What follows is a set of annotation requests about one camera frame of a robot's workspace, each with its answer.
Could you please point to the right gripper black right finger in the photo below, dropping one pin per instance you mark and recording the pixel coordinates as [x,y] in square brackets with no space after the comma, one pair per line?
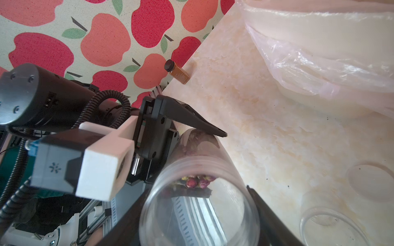
[273,232]

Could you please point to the tall clear jar of rosebuds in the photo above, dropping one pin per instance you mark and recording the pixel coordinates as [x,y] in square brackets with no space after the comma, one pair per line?
[323,222]

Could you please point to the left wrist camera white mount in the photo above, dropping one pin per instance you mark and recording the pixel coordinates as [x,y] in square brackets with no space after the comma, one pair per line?
[91,161]

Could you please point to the brown jar black lid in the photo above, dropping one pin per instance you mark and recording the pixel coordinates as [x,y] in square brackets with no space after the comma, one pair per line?
[177,72]

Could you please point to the cream trash bin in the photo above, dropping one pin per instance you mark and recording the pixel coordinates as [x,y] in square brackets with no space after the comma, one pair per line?
[323,61]

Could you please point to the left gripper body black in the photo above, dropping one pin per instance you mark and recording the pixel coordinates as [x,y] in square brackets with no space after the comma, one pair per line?
[154,138]

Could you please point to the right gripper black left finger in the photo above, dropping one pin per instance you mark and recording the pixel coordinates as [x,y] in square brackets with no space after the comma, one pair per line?
[126,231]

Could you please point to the pink plastic bin liner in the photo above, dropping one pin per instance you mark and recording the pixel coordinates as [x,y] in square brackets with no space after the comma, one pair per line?
[323,55]

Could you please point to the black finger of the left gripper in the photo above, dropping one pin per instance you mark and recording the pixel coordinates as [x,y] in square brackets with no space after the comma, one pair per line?
[183,113]

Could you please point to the aluminium front rail frame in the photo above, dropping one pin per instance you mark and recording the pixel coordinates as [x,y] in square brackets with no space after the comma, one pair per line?
[104,217]

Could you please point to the clear jar lid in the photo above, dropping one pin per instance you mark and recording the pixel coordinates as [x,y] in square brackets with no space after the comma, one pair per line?
[372,181]

